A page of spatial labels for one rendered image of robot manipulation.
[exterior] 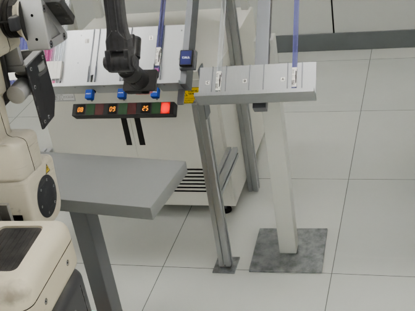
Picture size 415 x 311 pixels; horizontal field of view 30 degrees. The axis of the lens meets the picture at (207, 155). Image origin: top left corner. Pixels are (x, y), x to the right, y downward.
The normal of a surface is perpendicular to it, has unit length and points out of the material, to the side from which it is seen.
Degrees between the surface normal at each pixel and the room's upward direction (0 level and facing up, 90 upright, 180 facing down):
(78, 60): 45
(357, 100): 0
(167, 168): 0
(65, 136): 90
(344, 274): 0
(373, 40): 90
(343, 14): 90
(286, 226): 90
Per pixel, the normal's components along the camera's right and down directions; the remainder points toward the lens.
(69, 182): -0.14, -0.86
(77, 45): -0.28, -0.26
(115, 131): -0.25, 0.51
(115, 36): -0.21, 0.28
